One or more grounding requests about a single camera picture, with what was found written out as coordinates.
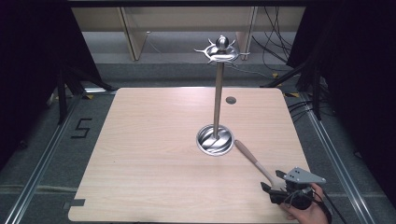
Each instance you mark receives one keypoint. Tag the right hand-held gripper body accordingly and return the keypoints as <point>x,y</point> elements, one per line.
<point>302,176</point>

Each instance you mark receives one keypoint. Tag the black metal stand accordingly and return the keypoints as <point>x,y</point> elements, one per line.
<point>316,99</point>
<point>62,99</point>

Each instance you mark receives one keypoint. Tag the aluminium floor rail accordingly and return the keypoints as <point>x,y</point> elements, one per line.
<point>40,168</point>
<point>334,161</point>

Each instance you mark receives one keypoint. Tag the beige wooden bench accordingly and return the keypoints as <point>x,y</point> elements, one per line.
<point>134,34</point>

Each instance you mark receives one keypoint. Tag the person's right hand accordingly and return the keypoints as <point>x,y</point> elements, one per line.
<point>311,216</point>

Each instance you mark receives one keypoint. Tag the metal utensil stand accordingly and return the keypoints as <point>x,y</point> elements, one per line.
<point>218,93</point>

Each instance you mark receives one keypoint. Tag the wooden spatula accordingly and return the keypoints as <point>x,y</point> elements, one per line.
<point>249,155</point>

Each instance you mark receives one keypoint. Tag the black curtain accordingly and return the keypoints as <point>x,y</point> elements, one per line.
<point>28,77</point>
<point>358,77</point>

